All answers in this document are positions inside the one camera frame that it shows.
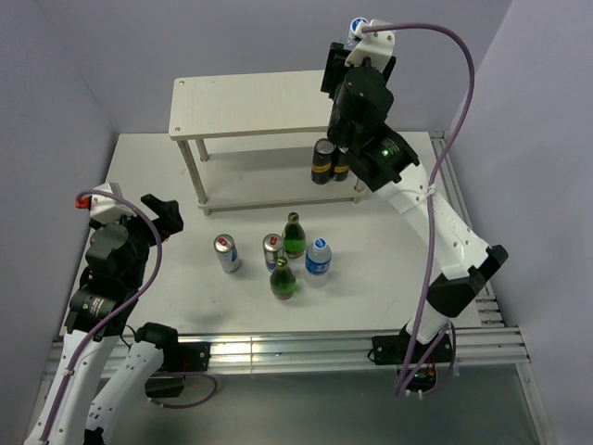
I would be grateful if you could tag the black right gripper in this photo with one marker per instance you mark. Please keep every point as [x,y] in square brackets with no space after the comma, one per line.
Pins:
[335,68]

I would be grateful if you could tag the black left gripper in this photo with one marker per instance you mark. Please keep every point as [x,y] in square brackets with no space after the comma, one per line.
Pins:
[169,221]

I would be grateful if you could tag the blue label water bottle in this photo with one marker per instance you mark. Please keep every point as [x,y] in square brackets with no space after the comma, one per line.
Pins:
[318,262]
[351,38]

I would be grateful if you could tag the blue silver energy can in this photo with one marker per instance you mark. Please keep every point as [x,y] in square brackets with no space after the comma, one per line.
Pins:
[227,253]
[273,247]

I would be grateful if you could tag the green glass bottle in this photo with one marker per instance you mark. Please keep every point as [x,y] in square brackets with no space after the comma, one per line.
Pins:
[283,281]
[294,236]

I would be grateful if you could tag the green glass bottle front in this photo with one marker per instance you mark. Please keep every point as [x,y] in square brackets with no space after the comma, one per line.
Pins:
[283,281]

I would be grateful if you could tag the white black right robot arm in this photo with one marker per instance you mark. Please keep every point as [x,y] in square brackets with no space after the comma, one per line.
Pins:
[387,164]

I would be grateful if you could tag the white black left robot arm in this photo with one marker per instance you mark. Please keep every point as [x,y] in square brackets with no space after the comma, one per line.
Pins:
[123,261]

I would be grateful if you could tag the white two-tier shelf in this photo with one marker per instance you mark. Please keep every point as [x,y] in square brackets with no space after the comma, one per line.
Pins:
[247,140]

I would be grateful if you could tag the black Schweppes can right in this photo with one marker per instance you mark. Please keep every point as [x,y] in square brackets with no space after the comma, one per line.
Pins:
[340,166]

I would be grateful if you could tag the black schweppes can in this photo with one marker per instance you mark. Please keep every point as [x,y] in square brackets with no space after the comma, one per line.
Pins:
[322,160]
[340,166]

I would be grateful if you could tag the black Schweppes can left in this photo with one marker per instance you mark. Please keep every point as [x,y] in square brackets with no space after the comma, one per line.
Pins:
[322,160]

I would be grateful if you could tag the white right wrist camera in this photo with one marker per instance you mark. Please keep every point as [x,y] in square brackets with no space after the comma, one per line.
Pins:
[378,46]

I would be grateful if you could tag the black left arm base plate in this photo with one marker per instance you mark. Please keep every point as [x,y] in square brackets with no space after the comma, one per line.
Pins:
[186,357]

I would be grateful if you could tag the aluminium rail frame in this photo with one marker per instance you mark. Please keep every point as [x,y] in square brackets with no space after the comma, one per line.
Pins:
[231,311]

